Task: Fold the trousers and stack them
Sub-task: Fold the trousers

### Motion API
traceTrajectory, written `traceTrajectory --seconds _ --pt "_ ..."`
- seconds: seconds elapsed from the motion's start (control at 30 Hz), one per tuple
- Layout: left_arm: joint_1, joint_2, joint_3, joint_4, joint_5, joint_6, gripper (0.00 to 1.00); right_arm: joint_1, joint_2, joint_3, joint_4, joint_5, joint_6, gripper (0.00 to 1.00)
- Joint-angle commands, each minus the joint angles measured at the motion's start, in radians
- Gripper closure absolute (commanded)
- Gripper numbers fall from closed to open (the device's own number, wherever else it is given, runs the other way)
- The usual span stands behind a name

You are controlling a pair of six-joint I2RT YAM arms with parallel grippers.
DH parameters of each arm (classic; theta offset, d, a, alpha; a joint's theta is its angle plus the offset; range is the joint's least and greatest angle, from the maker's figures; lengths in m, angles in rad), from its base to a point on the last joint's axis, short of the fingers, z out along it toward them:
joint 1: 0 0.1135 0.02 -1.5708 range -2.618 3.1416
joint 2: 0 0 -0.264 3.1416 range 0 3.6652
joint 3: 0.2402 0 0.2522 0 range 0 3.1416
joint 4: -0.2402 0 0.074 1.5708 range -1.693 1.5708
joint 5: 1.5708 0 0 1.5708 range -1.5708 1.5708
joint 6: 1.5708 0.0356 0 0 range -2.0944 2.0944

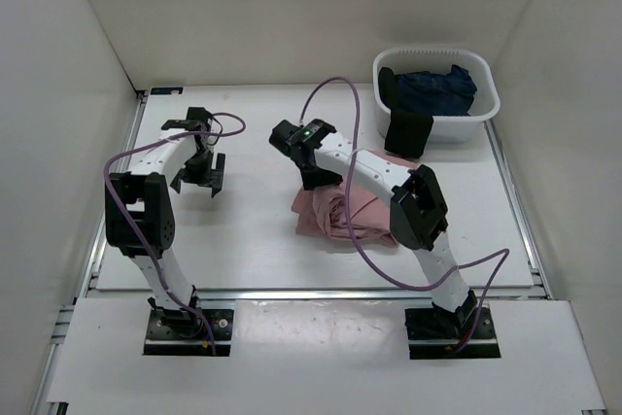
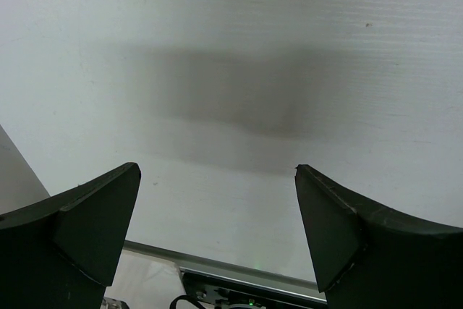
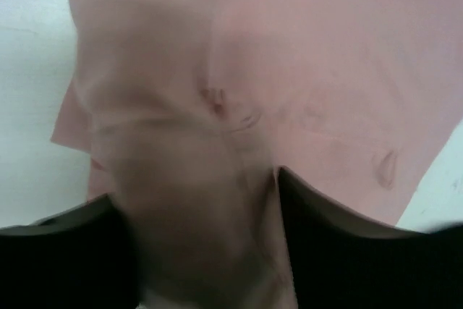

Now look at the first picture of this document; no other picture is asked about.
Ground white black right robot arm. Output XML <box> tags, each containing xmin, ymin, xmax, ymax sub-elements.
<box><xmin>269</xmin><ymin>119</ymin><xmax>477</xmax><ymax>338</ymax></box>

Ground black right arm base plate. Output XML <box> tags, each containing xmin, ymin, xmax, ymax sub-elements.
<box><xmin>404</xmin><ymin>306</ymin><xmax>501</xmax><ymax>361</ymax></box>

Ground white plastic basin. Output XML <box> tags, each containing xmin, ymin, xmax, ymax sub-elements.
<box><xmin>372</xmin><ymin>46</ymin><xmax>501</xmax><ymax>144</ymax></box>

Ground pink trousers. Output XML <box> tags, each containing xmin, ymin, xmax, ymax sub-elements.
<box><xmin>290</xmin><ymin>147</ymin><xmax>419</xmax><ymax>247</ymax></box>

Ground black garment over basin edge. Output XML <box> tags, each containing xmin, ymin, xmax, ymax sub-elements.
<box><xmin>378</xmin><ymin>67</ymin><xmax>433</xmax><ymax>159</ymax></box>

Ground aluminium table frame rail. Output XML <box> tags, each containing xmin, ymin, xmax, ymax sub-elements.
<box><xmin>37</xmin><ymin>86</ymin><xmax>605</xmax><ymax>414</ymax></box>

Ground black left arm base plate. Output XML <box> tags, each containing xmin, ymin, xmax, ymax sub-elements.
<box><xmin>143</xmin><ymin>308</ymin><xmax>234</xmax><ymax>358</ymax></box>

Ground dark blue garment in basin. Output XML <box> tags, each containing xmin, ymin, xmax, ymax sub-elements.
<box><xmin>397</xmin><ymin>64</ymin><xmax>477</xmax><ymax>117</ymax></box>

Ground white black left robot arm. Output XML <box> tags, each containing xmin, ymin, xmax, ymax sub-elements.
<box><xmin>104</xmin><ymin>107</ymin><xmax>225</xmax><ymax>340</ymax></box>

